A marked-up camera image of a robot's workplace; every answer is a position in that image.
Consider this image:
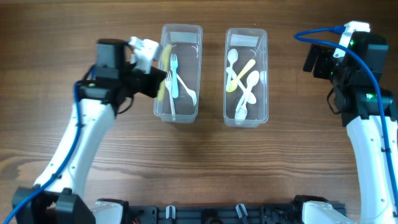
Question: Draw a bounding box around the clear thin plastic fork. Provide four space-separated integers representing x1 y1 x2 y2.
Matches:
177 74 197 106

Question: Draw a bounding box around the right blue cable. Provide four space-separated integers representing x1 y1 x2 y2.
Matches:
294 26 398 218

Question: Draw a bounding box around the white plastic fork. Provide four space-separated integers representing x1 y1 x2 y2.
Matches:
170 54 179 98

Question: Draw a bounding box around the right clear plastic container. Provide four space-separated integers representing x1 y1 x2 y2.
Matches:
223 28 269 128

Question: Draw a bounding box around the bent white fork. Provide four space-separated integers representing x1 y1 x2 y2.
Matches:
165 72 175 121

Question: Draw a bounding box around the left clear plastic container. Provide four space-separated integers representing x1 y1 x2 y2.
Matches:
154 24 203 123

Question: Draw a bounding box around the yellow plastic spoon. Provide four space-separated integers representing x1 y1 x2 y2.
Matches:
226 59 256 93

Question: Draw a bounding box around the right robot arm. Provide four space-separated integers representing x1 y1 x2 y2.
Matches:
303 42 397 223

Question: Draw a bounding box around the left blue cable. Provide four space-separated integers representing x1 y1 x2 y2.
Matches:
2 67 96 224

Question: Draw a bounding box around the white plastic spoon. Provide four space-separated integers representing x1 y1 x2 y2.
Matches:
226 67 257 107
226 49 238 90

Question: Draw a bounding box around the beige plastic fork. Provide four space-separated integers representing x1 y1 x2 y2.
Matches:
157 45 172 101

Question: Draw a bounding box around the clear plastic container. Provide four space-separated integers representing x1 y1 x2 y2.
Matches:
154 24 203 123
223 28 269 128

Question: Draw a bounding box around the white spoon with long handle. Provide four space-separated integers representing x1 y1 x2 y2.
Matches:
236 70 259 112

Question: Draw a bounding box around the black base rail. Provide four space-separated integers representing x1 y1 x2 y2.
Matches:
130 203 303 224

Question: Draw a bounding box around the blue cable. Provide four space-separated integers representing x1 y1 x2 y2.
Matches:
294 26 398 218
2 67 96 224

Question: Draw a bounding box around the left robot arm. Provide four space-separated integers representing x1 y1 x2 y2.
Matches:
5 37 166 223

